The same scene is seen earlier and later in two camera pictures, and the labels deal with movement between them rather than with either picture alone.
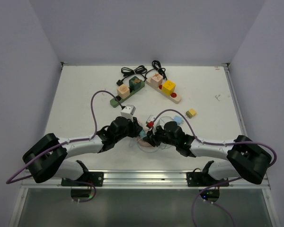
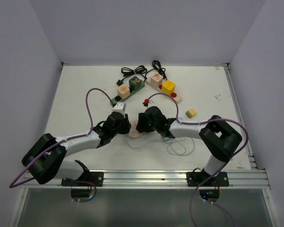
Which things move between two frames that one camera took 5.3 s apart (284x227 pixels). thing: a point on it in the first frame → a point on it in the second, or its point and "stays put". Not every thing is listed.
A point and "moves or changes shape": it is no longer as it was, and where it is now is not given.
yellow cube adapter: [168, 87] stays put
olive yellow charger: [190, 113] stays put
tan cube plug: [123, 91] stays put
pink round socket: [144, 144] moves or changes shape
